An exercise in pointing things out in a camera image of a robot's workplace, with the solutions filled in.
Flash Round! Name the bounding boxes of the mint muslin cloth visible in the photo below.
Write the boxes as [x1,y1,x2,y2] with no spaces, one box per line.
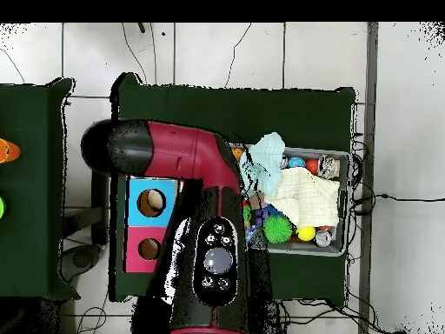
[239,131,287,197]

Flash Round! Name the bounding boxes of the wooden box with three holes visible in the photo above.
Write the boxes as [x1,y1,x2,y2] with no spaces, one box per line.
[123,176,183,274]

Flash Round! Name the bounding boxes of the shallow clear mesh bin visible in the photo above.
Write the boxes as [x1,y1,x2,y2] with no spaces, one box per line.
[229,142,351,257]

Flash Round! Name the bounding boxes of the green spiky ball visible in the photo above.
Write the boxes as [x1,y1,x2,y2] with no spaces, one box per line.
[261,215,294,245]

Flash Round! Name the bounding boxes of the dark green table cloth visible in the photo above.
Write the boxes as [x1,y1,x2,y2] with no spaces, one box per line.
[109,71,356,303]

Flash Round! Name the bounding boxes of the cream muslin cloth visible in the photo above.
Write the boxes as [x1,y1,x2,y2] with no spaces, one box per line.
[267,167,341,229]

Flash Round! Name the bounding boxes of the yellow ball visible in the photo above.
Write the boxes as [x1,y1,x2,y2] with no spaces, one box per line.
[296,225,316,242]

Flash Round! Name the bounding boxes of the dark green side table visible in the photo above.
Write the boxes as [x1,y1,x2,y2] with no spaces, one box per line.
[0,77,81,302]

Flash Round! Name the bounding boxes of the orange cone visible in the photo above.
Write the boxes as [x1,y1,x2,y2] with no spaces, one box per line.
[0,137,22,164]

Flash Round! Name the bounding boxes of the black power cable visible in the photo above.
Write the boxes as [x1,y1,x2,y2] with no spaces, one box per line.
[350,192,445,215]

